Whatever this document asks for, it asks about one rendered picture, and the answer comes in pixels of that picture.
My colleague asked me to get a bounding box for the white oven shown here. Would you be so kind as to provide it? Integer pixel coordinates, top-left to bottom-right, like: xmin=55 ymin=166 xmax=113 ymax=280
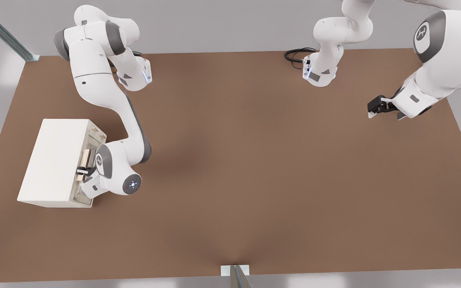
xmin=17 ymin=118 xmax=107 ymax=208

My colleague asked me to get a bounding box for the black cable loop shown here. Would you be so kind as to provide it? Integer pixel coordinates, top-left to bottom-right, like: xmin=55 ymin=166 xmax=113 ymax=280
xmin=284 ymin=48 xmax=318 ymax=70

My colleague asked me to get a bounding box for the silver frame post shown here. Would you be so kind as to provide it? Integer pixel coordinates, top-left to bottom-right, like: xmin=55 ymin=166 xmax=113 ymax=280
xmin=220 ymin=264 xmax=251 ymax=288
xmin=0 ymin=1 xmax=40 ymax=62

